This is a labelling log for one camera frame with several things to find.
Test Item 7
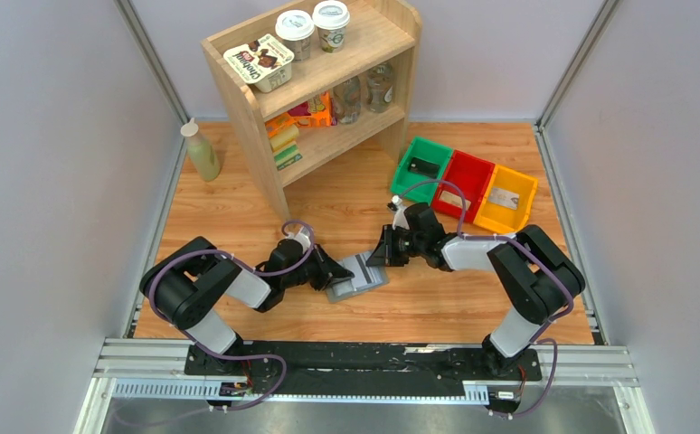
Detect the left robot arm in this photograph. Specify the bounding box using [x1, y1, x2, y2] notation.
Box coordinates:
[139, 237, 355, 360]

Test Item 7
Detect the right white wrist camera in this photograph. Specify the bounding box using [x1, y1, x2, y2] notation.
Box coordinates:
[387, 195, 410, 230]

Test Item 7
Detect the silver card in yellow bin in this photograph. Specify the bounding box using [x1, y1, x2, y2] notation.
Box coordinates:
[488, 187, 520, 210]

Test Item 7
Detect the left paper coffee cup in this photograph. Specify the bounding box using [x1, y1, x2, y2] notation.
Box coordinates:
[275, 9, 315, 62]

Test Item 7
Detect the red plastic bin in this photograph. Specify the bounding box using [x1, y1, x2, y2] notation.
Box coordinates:
[431, 150, 496, 223]

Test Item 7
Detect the stacked sponges pack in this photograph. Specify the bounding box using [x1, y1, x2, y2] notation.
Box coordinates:
[265, 113, 302, 171]

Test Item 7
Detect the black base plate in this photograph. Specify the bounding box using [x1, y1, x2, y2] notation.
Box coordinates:
[184, 341, 542, 397]

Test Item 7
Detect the wooden shelf unit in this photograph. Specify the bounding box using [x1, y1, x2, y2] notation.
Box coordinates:
[201, 1, 422, 222]

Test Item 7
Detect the yellow plastic bin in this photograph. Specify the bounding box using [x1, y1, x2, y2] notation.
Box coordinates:
[473, 165, 538, 234]

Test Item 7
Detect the clear glass jar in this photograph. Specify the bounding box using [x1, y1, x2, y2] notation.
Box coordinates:
[366, 61, 394, 113]
[332, 76, 362, 125]

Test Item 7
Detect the paper coffee cup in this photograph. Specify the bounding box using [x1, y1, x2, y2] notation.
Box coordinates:
[312, 1, 350, 53]
[275, 9, 315, 62]

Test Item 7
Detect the left clear glass jar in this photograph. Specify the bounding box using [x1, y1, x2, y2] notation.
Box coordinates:
[332, 76, 362, 125]

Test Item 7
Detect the right paper coffee cup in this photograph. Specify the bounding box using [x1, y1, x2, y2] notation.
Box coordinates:
[312, 1, 350, 53]

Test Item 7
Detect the green squeeze bottle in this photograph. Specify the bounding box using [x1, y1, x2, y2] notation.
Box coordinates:
[180, 118, 221, 182]

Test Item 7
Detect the black card in green bin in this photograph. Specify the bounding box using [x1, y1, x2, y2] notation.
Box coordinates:
[408, 157, 440, 179]

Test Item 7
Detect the Chobani yogurt pack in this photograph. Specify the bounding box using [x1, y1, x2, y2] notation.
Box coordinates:
[222, 33, 294, 93]

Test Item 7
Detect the green plastic bin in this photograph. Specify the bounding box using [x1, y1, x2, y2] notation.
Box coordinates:
[391, 137, 454, 204]

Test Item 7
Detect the orange snack package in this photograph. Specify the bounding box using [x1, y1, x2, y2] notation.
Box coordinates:
[288, 91, 336, 127]

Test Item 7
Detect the right clear glass jar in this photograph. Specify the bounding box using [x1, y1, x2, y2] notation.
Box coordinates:
[366, 61, 394, 113]

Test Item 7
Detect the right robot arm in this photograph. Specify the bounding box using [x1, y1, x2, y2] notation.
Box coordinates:
[366, 203, 586, 363]

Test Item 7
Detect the tan card in red bin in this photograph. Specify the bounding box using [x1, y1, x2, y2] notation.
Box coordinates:
[434, 190, 471, 213]

